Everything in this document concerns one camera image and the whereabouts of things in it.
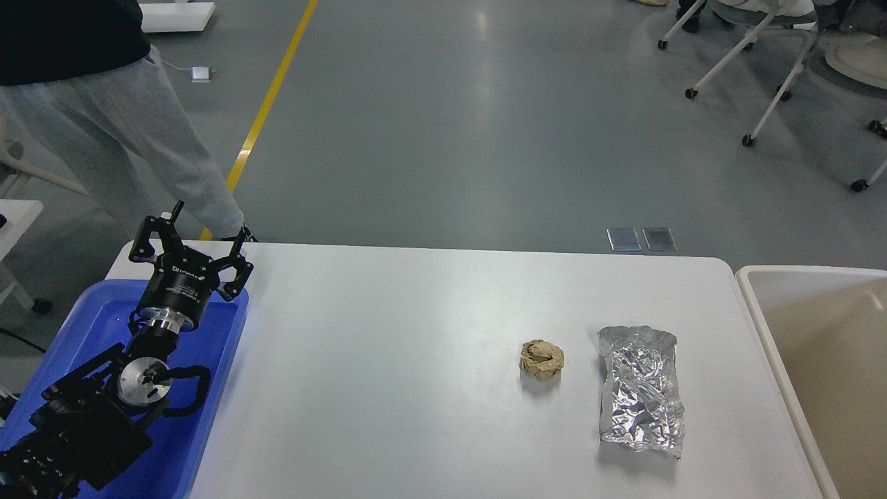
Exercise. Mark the right metal floor plate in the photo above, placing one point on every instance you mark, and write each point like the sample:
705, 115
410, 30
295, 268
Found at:
660, 239

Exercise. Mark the left metal floor plate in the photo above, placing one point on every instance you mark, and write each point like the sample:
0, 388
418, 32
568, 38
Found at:
623, 239

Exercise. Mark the person in grey trousers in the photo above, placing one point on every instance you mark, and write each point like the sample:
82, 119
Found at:
88, 84

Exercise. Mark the crumpled brown paper ball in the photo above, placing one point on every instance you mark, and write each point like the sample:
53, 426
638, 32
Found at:
541, 359

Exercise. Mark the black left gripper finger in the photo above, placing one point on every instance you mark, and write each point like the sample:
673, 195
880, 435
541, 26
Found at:
229, 290
157, 237

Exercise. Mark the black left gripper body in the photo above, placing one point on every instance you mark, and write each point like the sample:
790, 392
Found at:
183, 283

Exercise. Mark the metal floor plate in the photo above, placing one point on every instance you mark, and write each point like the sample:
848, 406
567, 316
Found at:
660, 239
623, 239

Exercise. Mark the silver foil bag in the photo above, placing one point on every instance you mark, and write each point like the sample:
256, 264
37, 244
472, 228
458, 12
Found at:
641, 408

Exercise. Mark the white side table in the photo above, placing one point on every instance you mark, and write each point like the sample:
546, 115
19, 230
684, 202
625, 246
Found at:
18, 216

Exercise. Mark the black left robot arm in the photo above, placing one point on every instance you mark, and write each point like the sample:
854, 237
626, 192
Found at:
94, 421

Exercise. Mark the beige plastic bin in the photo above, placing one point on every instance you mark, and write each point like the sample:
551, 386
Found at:
824, 334

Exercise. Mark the white flat board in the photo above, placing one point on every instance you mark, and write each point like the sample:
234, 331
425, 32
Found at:
176, 17

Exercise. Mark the white chair base left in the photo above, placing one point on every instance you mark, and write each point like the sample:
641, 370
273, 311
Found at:
17, 173

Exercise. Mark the white rolling chair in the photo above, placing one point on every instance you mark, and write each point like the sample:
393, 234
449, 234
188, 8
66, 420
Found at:
843, 46

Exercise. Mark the white power adapter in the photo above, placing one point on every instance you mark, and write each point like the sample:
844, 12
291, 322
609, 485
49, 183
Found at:
196, 74

